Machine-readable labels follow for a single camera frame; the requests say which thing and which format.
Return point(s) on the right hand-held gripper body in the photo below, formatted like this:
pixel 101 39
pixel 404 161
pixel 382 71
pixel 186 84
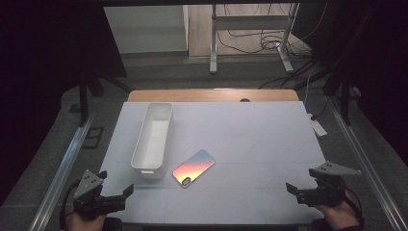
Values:
pixel 330 192

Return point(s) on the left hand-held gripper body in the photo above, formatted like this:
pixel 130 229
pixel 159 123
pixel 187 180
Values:
pixel 84 184

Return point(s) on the white plastic storage bin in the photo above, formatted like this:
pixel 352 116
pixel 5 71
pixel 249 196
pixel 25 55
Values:
pixel 150 141

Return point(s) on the iridescent phone case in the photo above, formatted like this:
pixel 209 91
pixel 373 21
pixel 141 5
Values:
pixel 192 168

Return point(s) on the person's right hand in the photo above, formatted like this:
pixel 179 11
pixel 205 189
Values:
pixel 343 215

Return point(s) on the person's left hand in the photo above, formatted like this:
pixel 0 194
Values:
pixel 85 224

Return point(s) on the white power strip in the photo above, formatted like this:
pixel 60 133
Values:
pixel 317 127

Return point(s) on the black stand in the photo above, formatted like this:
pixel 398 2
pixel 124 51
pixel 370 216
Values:
pixel 83 96
pixel 344 96

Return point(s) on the wooden table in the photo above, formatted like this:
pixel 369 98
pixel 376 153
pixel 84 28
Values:
pixel 192 95

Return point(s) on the dark curtain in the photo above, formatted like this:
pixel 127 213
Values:
pixel 38 64
pixel 378 64

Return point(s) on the white cabinet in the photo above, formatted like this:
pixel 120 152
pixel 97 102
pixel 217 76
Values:
pixel 144 29

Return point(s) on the aluminium rail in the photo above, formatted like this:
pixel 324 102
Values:
pixel 61 173
pixel 365 166

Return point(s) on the black floor bracket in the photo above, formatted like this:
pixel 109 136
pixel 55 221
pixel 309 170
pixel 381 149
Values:
pixel 93 138

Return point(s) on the grey metal desk frame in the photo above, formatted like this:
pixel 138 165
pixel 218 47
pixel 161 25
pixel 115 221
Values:
pixel 213 48

